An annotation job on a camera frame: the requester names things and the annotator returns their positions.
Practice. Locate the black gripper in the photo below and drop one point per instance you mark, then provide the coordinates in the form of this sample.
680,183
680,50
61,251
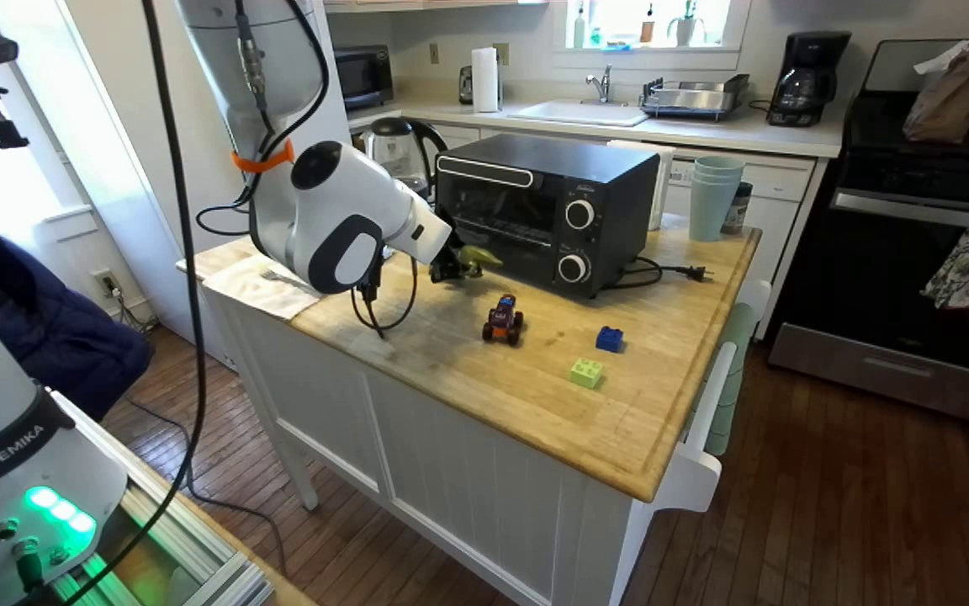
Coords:
444,258

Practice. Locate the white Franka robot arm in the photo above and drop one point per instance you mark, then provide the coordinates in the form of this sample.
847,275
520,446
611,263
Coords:
328,213

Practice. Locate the orange and blue toy truck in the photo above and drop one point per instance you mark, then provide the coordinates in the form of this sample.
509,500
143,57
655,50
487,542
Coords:
502,322

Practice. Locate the green toy building block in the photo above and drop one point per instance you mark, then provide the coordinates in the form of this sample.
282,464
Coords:
586,376

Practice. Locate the blue toy building block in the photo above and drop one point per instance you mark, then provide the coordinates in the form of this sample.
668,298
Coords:
611,339

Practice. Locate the black toaster oven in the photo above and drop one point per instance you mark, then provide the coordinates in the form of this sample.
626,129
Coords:
538,204

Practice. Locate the glass electric kettle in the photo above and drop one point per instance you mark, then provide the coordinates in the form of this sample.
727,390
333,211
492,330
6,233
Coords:
393,147

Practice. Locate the dark soap dispenser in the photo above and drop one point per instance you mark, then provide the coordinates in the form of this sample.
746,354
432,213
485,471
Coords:
464,84

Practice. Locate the white refrigerator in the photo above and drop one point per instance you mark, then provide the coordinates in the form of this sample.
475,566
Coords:
333,119

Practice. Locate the white paper towel roll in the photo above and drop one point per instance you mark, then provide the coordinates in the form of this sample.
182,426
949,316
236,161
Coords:
485,78

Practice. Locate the white kitchen sink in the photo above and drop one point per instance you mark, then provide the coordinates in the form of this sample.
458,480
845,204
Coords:
575,113

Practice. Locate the stained white cloth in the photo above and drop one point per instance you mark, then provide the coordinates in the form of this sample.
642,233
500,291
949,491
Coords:
254,286

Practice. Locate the black microwave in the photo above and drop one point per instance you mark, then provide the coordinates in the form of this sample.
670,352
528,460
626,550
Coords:
364,76

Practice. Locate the white wooden-top kitchen island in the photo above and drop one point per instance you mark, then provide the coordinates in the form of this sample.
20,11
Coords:
485,471

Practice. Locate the metal sink faucet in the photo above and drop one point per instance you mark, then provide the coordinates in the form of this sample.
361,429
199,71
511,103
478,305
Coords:
600,84

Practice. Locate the white upper cabinet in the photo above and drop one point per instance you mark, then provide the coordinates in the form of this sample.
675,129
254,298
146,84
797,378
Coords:
427,5

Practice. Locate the white soap bottle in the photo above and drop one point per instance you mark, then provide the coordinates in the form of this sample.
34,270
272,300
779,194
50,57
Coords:
578,27

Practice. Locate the stacked teal plastic cups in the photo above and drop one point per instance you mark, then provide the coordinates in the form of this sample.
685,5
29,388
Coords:
714,199

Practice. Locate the grey dish rack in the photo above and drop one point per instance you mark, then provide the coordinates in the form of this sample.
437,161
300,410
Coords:
690,97

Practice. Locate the dark can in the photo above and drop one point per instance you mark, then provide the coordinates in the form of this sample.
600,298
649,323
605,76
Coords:
742,211

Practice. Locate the reddish dish soap bottle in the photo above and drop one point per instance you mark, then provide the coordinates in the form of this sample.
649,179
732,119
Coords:
647,27

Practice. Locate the pale green hanging towel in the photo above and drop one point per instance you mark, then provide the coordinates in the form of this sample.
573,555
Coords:
732,380

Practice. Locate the small potted plant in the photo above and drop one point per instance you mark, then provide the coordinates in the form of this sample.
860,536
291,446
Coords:
685,27

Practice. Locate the kitchen window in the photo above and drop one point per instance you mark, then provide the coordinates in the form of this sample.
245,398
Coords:
722,20

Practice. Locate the black coffee maker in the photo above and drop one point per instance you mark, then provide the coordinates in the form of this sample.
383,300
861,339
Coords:
809,78

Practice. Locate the dark blue fabric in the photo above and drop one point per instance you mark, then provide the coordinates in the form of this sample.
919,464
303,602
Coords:
47,323

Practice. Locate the white glass door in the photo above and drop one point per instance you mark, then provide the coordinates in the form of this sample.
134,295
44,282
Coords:
15,179

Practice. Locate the black and steel stove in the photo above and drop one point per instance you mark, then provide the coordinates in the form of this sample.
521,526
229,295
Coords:
899,291

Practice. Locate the brown paper bag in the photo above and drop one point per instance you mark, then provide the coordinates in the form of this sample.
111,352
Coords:
945,103

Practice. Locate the wall power outlet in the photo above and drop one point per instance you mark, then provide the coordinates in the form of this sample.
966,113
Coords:
436,50
502,55

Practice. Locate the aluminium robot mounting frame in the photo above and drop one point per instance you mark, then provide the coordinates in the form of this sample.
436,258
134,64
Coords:
217,561

